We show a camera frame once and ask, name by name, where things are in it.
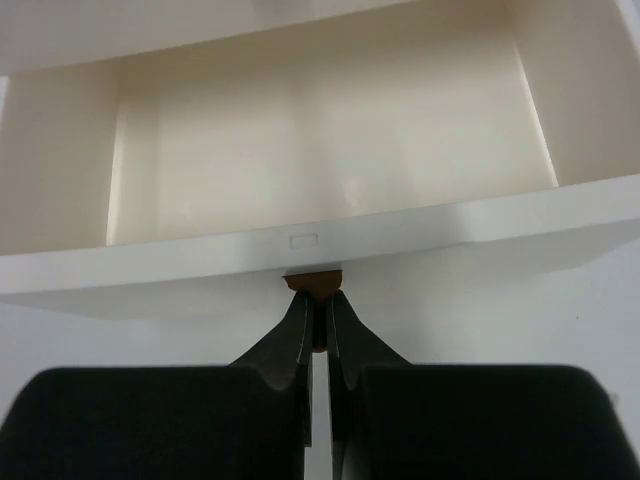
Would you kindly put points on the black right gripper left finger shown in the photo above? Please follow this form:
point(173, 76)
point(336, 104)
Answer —
point(271, 382)

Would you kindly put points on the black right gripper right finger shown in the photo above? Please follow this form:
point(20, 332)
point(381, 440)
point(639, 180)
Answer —
point(351, 347)

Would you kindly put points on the white drawer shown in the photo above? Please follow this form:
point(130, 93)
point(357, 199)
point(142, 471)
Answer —
point(306, 136)

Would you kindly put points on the white drawer organizer cabinet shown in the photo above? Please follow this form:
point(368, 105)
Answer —
point(39, 35)

